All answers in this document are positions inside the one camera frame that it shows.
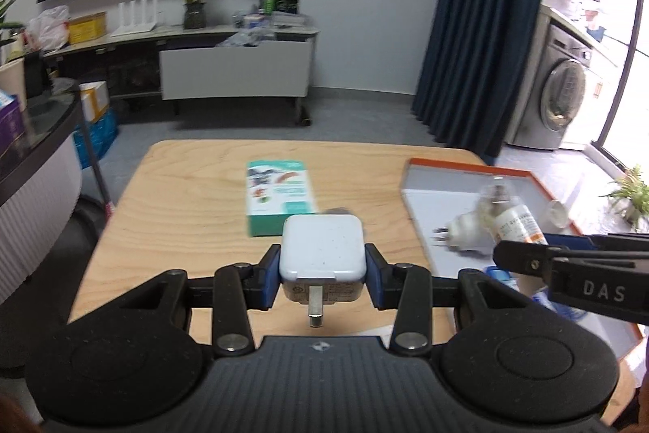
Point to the small white medicine bottle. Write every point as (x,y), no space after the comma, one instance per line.
(519,225)

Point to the white charger cube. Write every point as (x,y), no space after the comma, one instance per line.
(322,250)

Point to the blue storage crate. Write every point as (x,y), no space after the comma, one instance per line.
(96,133)

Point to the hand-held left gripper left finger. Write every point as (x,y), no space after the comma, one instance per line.
(271,281)

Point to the small floor plant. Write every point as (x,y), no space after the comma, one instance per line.
(631,194)

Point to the purple patterned tray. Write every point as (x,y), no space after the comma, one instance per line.
(10,128)

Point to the white and yellow carton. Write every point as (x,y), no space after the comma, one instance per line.
(94,101)

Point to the white mosquito repellent plug-in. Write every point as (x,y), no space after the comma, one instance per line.
(464,230)

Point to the white TV cabinet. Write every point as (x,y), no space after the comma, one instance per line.
(233,73)

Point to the orange and white cardboard box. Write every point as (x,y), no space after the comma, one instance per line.
(446,204)

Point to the green and white box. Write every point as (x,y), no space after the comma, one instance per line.
(276,194)

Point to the yellow box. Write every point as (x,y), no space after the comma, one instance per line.
(86,29)

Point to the white plastic bag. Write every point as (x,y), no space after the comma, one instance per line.
(50,27)

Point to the grey pole red grip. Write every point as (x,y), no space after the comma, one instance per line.
(97,164)

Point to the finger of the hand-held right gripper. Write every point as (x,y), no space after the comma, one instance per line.
(608,244)
(522,258)

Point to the silver washing machine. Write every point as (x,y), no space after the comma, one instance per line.
(563,93)

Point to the round black-top coffee table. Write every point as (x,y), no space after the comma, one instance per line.
(30,189)

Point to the white router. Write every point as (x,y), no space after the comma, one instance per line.
(134,27)

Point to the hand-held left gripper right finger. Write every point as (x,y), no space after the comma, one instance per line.
(375,283)

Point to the dark blue curtain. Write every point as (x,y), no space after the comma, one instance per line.
(476,32)

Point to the pile of small packets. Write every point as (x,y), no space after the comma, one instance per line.
(253,35)

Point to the leafy potted plant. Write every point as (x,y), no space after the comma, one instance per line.
(7,14)

